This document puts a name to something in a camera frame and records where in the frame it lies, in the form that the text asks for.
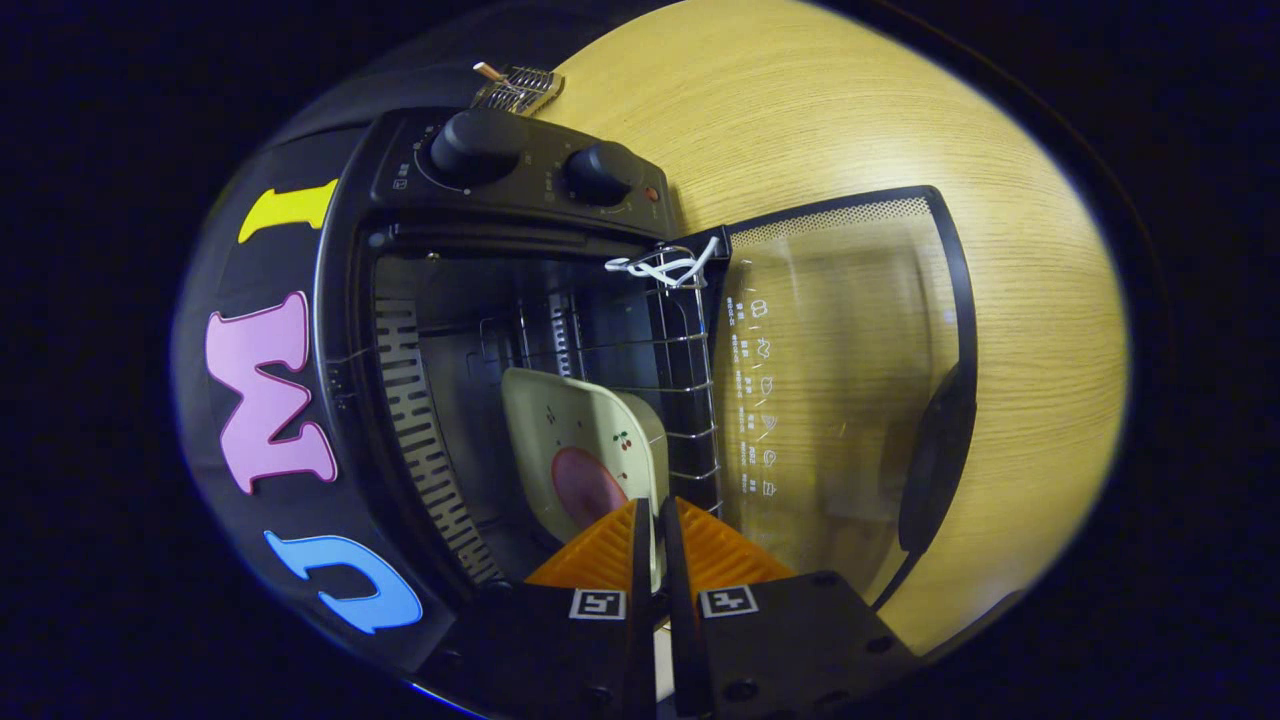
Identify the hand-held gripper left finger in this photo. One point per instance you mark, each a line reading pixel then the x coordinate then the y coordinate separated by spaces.
pixel 643 560

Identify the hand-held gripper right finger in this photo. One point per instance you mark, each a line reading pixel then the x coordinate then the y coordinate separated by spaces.
pixel 672 570

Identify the pink ham slice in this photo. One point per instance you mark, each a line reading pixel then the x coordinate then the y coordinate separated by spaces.
pixel 585 480

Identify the cream square cherry-print plate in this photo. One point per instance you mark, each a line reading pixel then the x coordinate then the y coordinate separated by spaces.
pixel 560 410

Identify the black toaster oven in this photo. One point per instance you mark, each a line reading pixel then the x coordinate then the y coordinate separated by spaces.
pixel 520 175

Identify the brown stick with white tip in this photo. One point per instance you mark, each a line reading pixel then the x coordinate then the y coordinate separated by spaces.
pixel 488 71

